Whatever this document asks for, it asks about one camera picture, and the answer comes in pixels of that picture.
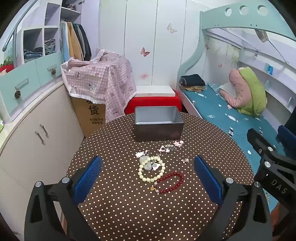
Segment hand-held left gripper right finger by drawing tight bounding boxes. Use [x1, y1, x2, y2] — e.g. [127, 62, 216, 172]
[193, 155, 271, 241]

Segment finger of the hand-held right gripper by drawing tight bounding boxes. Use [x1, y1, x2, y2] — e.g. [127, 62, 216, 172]
[247, 128, 278, 163]
[277, 125, 296, 153]

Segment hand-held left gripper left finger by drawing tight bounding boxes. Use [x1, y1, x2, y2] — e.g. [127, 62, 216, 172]
[24, 156, 103, 241]

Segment red bead bracelet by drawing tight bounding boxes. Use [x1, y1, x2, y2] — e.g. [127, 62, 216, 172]
[151, 172, 185, 194]

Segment pearl charm bracelet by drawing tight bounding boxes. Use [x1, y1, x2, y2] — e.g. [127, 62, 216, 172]
[158, 144, 178, 153]

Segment cream bead bracelet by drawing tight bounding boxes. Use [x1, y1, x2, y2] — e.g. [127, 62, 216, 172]
[138, 156, 166, 182]

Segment pale jade pendant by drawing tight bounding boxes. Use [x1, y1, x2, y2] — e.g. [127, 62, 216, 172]
[140, 156, 152, 171]

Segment grey metal box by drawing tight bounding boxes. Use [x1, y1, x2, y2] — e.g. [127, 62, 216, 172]
[134, 106, 185, 142]

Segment person's right hand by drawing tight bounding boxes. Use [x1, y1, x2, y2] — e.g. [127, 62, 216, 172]
[271, 204, 290, 233]

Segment brown polka dot tablecloth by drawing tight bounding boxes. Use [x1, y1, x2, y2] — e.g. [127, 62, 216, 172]
[67, 112, 255, 241]

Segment blue printed bed sheet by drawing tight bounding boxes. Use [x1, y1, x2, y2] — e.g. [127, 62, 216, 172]
[180, 83, 296, 216]

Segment green blanket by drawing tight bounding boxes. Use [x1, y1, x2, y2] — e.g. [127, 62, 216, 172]
[236, 67, 268, 117]

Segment pink pillow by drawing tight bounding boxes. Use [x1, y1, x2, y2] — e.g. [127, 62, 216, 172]
[219, 69, 249, 107]

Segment white patterned cloth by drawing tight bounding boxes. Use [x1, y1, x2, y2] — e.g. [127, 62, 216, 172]
[218, 82, 234, 93]

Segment cardboard box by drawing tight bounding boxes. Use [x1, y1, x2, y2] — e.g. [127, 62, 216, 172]
[70, 95, 107, 138]

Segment beige cabinet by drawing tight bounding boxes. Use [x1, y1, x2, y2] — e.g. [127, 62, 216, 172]
[0, 81, 85, 202]

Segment folded tan clothes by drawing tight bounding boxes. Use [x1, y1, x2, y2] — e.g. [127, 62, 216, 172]
[180, 85, 206, 93]

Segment folded black clothes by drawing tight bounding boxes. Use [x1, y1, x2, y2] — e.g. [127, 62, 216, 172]
[180, 74, 206, 87]

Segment red stool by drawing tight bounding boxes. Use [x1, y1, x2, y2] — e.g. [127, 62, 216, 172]
[124, 94, 183, 115]

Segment white flat board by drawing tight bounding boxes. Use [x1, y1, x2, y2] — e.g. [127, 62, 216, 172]
[134, 85, 175, 98]

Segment pink checked cloth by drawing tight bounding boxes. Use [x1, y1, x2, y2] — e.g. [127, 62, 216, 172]
[60, 48, 137, 123]

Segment grey hanging cloth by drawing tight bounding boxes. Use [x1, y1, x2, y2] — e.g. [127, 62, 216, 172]
[255, 29, 269, 42]

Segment narrow teal drawer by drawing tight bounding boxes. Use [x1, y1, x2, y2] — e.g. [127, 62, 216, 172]
[36, 52, 63, 87]

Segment wide teal drawer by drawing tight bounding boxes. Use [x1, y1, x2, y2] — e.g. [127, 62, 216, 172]
[0, 62, 39, 102]

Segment light blue hanging garment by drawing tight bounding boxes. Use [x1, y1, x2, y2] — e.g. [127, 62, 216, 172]
[60, 21, 70, 62]

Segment tan hanging garment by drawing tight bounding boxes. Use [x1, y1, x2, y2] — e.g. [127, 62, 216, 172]
[67, 22, 83, 61]

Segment folded dark jeans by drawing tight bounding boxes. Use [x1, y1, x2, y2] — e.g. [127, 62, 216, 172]
[24, 47, 43, 62]

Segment dark hanging garments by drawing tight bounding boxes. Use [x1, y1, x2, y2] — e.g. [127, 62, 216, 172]
[74, 23, 92, 61]

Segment folded grey jeans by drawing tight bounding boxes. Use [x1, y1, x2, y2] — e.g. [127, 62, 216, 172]
[44, 39, 56, 55]

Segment red and green decoration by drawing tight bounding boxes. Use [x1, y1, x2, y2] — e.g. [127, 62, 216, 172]
[0, 57, 14, 73]

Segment white cubby shelf unit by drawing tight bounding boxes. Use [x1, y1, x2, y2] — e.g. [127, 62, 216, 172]
[14, 0, 82, 67]

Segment white wardrobe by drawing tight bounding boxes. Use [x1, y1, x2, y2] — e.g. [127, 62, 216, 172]
[98, 0, 204, 86]

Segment silver handrail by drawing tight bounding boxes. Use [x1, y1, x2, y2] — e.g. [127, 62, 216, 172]
[2, 0, 33, 52]

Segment pale green bunk bed frame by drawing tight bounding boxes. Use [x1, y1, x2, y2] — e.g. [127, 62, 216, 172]
[177, 0, 296, 121]

